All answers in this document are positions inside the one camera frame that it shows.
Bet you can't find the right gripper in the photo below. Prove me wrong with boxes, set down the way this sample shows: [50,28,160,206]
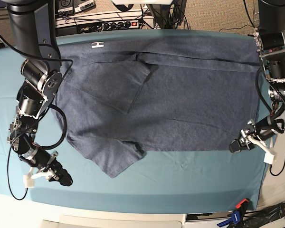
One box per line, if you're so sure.
[34,152,73,187]

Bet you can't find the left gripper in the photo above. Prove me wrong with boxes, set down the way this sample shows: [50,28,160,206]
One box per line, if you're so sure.
[229,120,263,153]

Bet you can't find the blue-grey T-shirt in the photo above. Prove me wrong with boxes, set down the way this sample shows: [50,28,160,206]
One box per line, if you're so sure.
[54,37,259,178]

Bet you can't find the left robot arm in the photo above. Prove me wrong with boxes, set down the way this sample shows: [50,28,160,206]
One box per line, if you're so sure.
[229,0,285,153]

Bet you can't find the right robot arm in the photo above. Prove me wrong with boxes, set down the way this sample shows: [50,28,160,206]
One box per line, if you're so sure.
[7,0,73,188]

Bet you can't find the blue orange clamp bottom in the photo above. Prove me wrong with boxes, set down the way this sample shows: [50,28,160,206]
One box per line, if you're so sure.
[217,198,250,228]

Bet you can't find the white power strip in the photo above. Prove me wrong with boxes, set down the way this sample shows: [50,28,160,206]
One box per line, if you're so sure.
[76,19,154,34]

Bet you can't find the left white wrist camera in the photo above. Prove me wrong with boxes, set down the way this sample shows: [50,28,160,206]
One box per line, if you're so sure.
[248,136,276,165]

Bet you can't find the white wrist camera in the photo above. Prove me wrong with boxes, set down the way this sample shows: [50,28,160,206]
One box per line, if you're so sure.
[248,136,276,165]
[23,167,52,189]

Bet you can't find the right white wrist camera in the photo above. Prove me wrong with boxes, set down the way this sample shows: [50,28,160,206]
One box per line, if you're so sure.
[23,167,52,189]

